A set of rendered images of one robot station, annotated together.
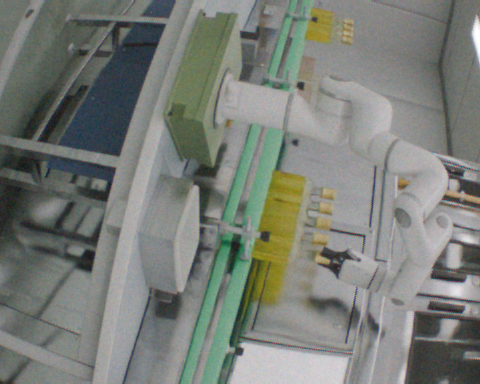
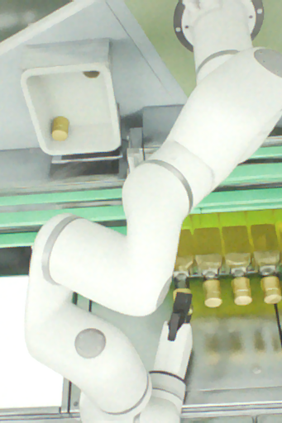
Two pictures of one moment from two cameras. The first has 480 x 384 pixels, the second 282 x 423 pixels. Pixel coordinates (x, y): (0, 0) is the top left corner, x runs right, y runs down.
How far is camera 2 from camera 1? 1.26 m
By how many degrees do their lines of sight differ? 52
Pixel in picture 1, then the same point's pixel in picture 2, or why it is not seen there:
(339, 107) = not seen: hidden behind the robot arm
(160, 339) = (1, 167)
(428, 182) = (100, 246)
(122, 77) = not seen: outside the picture
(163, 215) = (50, 54)
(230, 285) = (95, 207)
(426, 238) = (30, 301)
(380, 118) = (188, 119)
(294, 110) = (207, 65)
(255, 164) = (254, 163)
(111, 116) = not seen: hidden behind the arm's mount
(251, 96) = (208, 22)
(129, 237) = (13, 40)
